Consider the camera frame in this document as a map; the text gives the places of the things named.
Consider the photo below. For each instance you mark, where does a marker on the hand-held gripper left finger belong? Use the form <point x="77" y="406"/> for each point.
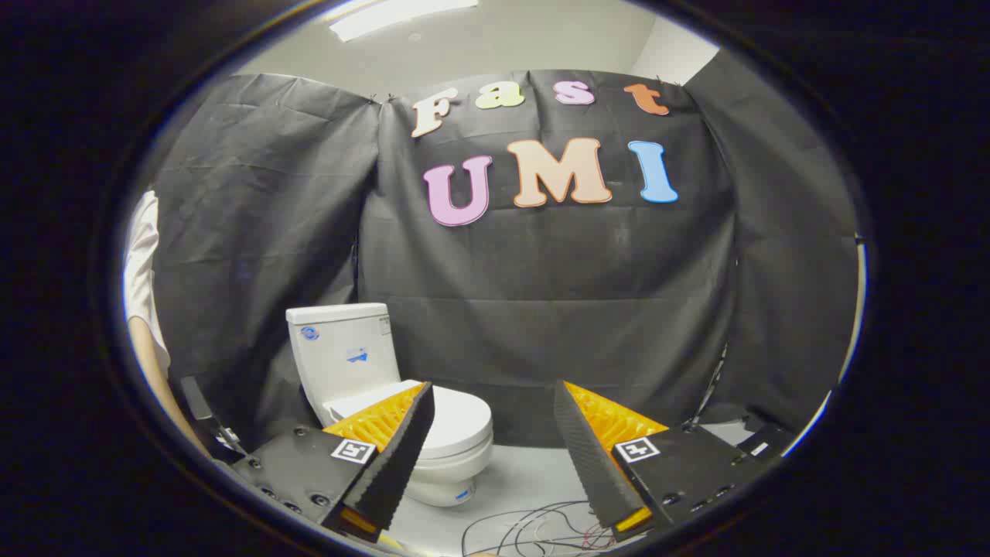
<point x="402" y="456"/>

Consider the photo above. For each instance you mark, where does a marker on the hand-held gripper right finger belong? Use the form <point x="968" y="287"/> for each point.
<point x="584" y="456"/>

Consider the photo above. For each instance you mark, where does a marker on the white toilet lid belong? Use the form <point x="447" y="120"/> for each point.
<point x="464" y="418"/>

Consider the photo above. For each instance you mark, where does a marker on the white toilet body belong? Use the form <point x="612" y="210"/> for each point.
<point x="348" y="356"/>

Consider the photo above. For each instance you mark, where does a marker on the white toilet tank cover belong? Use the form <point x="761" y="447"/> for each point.
<point x="332" y="313"/>

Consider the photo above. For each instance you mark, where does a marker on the black backdrop cloth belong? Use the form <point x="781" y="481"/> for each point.
<point x="541" y="294"/>

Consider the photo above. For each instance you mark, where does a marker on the black box with white label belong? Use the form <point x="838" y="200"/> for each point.
<point x="766" y="442"/>

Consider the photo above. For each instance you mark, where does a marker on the black stand device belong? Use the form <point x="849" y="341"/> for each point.
<point x="197" y="402"/>

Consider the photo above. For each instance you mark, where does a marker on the person's white sleeve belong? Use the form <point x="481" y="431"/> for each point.
<point x="141" y="263"/>

